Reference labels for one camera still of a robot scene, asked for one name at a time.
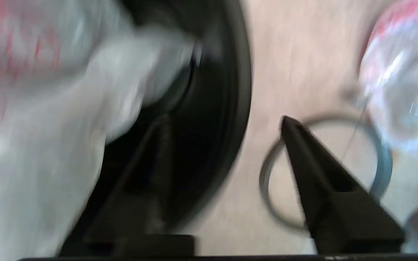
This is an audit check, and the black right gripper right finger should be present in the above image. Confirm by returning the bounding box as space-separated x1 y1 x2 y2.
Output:
280 116 406 255

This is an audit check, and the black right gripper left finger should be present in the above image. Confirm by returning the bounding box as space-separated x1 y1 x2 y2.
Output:
60 115 196 256

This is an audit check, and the grey bin retaining ring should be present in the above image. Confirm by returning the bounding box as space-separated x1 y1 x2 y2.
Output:
259 114 393 231

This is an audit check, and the bottle-filled white orange trash bag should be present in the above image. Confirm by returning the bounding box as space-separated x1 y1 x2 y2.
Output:
358 0 418 153

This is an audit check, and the black round trash bin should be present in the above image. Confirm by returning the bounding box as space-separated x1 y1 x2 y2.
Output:
64 0 253 236

